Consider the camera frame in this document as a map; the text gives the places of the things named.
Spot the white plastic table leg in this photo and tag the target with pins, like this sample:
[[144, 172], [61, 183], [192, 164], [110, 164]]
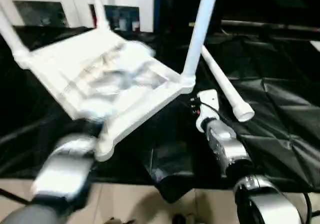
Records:
[[11, 34], [200, 22], [100, 9], [225, 79]]

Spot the white plastic table top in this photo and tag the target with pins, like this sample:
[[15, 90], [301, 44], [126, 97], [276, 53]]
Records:
[[62, 59]]

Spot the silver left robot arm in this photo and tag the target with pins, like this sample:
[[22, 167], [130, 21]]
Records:
[[65, 164]]

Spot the black mat cover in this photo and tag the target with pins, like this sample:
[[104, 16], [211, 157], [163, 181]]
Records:
[[275, 96]]

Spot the long black rod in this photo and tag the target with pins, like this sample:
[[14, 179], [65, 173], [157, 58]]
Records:
[[270, 25]]

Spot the white flat board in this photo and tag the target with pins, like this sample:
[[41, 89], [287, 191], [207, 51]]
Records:
[[316, 47]]

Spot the red item behind glass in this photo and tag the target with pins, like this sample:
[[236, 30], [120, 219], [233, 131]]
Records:
[[93, 17]]

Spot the grey rounded robot foot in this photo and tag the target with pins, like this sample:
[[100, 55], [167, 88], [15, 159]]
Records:
[[120, 221]]

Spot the grey robot torso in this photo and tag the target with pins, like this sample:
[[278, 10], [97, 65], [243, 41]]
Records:
[[32, 215]]

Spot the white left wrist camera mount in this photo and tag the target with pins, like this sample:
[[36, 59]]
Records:
[[142, 52]]

